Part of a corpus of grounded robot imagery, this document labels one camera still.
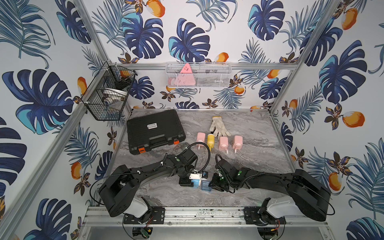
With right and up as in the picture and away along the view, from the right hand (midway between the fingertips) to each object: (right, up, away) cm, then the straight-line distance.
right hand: (208, 186), depth 83 cm
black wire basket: (-52, +51, -4) cm, 73 cm away
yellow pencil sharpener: (+3, +24, +12) cm, 27 cm away
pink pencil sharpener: (-4, +26, +12) cm, 29 cm away
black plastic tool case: (-36, +31, +18) cm, 50 cm away
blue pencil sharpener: (-7, +4, -6) cm, 10 cm away
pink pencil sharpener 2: (+11, +22, +12) cm, 27 cm away
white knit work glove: (+10, +33, +25) cm, 43 cm away
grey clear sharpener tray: (-14, +20, +18) cm, 31 cm away
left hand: (-9, +5, 0) cm, 10 cm away
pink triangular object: (-13, +63, +8) cm, 64 cm away
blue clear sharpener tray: (-2, 0, +1) cm, 2 cm away
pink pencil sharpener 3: (+20, +23, +12) cm, 33 cm away
